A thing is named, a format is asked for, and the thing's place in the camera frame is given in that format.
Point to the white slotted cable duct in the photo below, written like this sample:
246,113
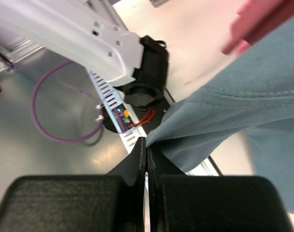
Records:
113,103

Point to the front aluminium rail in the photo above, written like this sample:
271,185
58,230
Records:
151,116

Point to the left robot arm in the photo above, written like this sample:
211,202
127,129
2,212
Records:
73,30

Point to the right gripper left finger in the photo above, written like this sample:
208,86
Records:
111,202

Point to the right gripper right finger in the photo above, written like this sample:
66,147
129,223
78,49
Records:
183,203

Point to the salmon pink t shirt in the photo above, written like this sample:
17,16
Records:
256,19

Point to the blue grey t shirt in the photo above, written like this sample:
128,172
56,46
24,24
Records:
254,94

